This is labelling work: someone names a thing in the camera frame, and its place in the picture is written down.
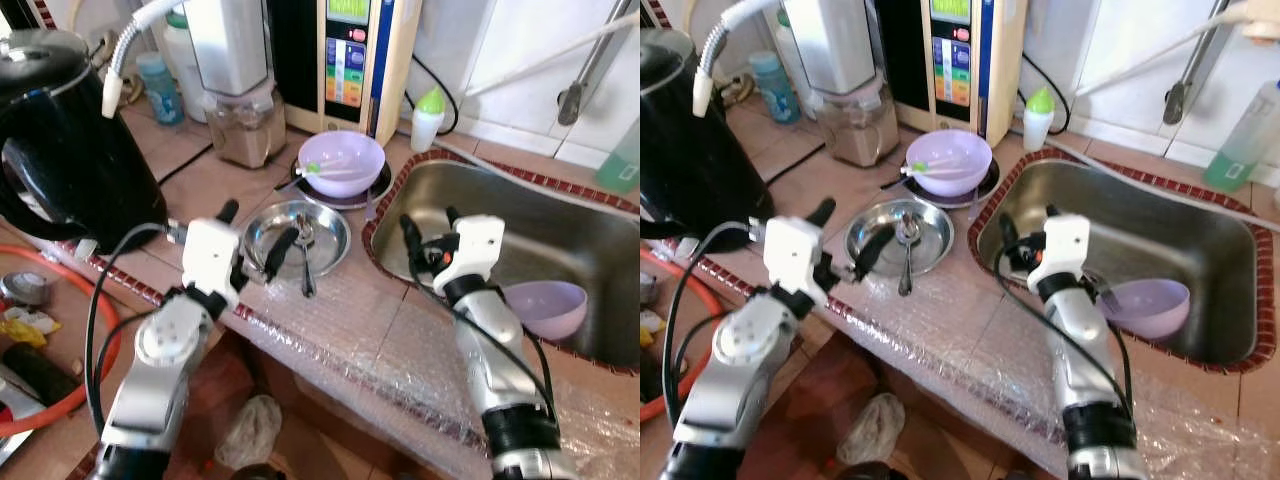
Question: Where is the round steel plate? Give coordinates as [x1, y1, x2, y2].
[242, 198, 353, 282]
[845, 197, 956, 280]
[892, 158, 1003, 210]
[288, 160, 395, 212]

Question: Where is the purple plastic bowl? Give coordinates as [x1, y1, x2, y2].
[1098, 277, 1192, 342]
[296, 129, 387, 200]
[904, 128, 995, 199]
[503, 279, 590, 342]

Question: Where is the steel kitchen sink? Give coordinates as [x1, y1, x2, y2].
[370, 158, 641, 369]
[975, 157, 1263, 366]

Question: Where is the maroon kitchen cabinet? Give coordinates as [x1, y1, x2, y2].
[165, 330, 301, 480]
[785, 325, 906, 476]

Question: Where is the metal spoon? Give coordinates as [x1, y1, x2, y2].
[893, 210, 922, 298]
[292, 211, 320, 300]

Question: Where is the white blender brown jar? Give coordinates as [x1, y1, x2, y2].
[184, 0, 289, 170]
[780, 0, 902, 169]

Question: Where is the white bottle green cap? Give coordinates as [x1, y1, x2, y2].
[1021, 85, 1057, 153]
[409, 86, 447, 154]

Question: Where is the white green plastic spoon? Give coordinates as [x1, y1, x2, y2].
[298, 160, 373, 181]
[903, 160, 976, 181]

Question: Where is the clear bubble wrap sheet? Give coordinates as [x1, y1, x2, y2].
[830, 255, 1280, 480]

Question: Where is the black electric kettle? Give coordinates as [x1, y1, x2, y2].
[0, 27, 170, 253]
[640, 27, 778, 251]

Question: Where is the small teal bottle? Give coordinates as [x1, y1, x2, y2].
[136, 51, 187, 128]
[749, 50, 802, 126]

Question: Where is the crumpled white plastic bag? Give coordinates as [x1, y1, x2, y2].
[837, 392, 907, 467]
[214, 394, 285, 472]

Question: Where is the white plastic jug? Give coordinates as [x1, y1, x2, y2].
[160, 8, 206, 123]

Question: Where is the cream water ionizer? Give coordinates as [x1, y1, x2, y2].
[265, 0, 424, 148]
[875, 0, 1030, 150]

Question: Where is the green dish soap bottle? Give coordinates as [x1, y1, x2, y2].
[596, 118, 641, 197]
[1202, 80, 1280, 194]

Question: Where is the white flexible spout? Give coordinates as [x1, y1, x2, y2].
[101, 0, 193, 120]
[691, 0, 788, 119]

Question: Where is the long white spout pipe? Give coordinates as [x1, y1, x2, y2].
[463, 10, 641, 102]
[1073, 0, 1280, 102]

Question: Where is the small steel tin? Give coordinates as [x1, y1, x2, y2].
[0, 270, 58, 308]

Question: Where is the yellow wrapper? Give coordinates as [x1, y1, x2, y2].
[0, 308, 63, 348]

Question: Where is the black cylinder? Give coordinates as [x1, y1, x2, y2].
[2, 342, 83, 408]

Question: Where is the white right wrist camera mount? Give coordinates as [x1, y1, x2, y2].
[1030, 212, 1093, 281]
[438, 214, 507, 286]

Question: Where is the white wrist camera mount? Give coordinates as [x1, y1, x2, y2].
[438, 214, 507, 286]
[1030, 212, 1093, 281]
[180, 217, 244, 296]
[762, 215, 829, 296]

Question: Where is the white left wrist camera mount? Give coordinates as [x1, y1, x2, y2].
[180, 217, 244, 296]
[762, 215, 829, 296]

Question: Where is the black wall cable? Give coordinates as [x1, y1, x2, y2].
[405, 50, 461, 136]
[1020, 50, 1073, 136]

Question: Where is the steel wall faucet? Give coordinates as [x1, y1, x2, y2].
[556, 0, 633, 127]
[1162, 0, 1238, 127]

